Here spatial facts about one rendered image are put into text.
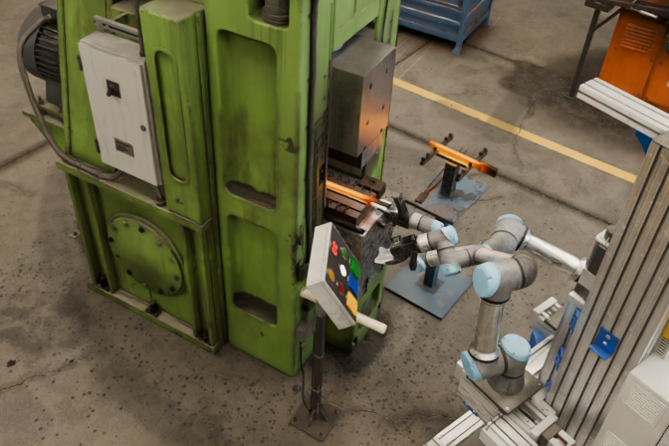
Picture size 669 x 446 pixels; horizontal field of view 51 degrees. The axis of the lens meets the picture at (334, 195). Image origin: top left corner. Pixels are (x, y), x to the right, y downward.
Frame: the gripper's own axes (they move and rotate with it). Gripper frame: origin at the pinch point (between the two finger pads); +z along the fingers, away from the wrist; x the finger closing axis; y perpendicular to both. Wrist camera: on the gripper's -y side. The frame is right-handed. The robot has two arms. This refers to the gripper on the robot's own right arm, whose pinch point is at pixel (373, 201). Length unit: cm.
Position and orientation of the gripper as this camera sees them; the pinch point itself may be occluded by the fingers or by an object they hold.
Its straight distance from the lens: 334.8
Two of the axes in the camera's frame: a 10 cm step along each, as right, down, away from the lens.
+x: 4.9, -5.4, 6.8
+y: -0.3, 7.7, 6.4
